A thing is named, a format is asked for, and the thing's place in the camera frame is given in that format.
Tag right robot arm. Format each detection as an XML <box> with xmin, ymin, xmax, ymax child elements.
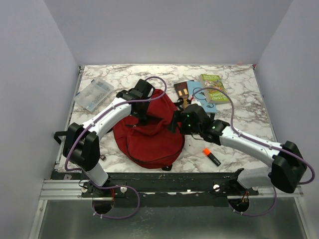
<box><xmin>167</xmin><ymin>104</ymin><xmax>308</xmax><ymax>195</ymax></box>

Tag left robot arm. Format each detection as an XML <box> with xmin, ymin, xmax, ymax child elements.
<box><xmin>63</xmin><ymin>79</ymin><xmax>155</xmax><ymax>197</ymax></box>

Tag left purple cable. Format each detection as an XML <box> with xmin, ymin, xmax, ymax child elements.
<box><xmin>64</xmin><ymin>76</ymin><xmax>167</xmax><ymax>220</ymax></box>

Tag purple cable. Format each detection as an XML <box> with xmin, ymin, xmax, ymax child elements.
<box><xmin>191</xmin><ymin>87</ymin><xmax>315</xmax><ymax>217</ymax></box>
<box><xmin>64</xmin><ymin>76</ymin><xmax>167</xmax><ymax>220</ymax></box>

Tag dark brown book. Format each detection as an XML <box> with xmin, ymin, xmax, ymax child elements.
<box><xmin>173</xmin><ymin>82</ymin><xmax>189</xmax><ymax>109</ymax></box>

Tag green illustrated book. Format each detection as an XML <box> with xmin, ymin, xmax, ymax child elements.
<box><xmin>199</xmin><ymin>74</ymin><xmax>229</xmax><ymax>104</ymax></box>

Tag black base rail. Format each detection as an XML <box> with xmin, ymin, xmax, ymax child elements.
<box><xmin>51</xmin><ymin>172</ymin><xmax>258</xmax><ymax>211</ymax></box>

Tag aluminium extrusion rail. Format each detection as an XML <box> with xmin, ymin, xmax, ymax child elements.
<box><xmin>38</xmin><ymin>179</ymin><xmax>85</xmax><ymax>200</ymax></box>

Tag light blue book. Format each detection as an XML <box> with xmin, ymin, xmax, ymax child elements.
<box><xmin>187</xmin><ymin>81</ymin><xmax>217</xmax><ymax>114</ymax></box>

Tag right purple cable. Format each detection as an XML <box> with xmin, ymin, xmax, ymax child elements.
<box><xmin>191</xmin><ymin>87</ymin><xmax>315</xmax><ymax>217</ymax></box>

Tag red student backpack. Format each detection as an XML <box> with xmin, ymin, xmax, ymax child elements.
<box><xmin>54</xmin><ymin>88</ymin><xmax>191</xmax><ymax>171</ymax></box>

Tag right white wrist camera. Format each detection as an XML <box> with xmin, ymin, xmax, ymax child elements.
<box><xmin>187</xmin><ymin>96</ymin><xmax>202</xmax><ymax>106</ymax></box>

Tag orange black highlighter marker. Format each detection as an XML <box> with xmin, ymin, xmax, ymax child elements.
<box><xmin>203</xmin><ymin>148</ymin><xmax>221</xmax><ymax>167</ymax></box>

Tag clear plastic storage box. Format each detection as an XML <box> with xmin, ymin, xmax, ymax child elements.
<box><xmin>74</xmin><ymin>78</ymin><xmax>114</xmax><ymax>112</ymax></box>

